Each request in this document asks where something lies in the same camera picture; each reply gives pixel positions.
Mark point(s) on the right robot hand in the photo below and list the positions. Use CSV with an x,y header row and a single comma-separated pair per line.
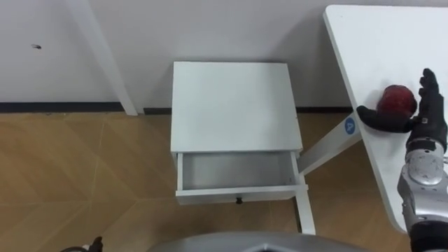
x,y
432,115

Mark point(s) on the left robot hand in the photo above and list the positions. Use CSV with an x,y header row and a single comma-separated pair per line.
x,y
95,245

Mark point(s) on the red apple soft toy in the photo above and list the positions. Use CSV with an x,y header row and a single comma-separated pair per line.
x,y
397,101

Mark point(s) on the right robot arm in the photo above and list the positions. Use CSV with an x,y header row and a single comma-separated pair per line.
x,y
425,196

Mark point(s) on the white desk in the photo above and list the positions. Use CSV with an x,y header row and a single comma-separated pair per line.
x,y
378,70

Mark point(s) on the open white cabinet drawer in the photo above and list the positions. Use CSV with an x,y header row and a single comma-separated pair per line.
x,y
238,176

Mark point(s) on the robot body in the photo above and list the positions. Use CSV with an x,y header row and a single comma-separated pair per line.
x,y
259,244

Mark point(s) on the white bedside cabinet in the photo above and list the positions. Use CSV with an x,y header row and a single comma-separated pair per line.
x,y
232,108

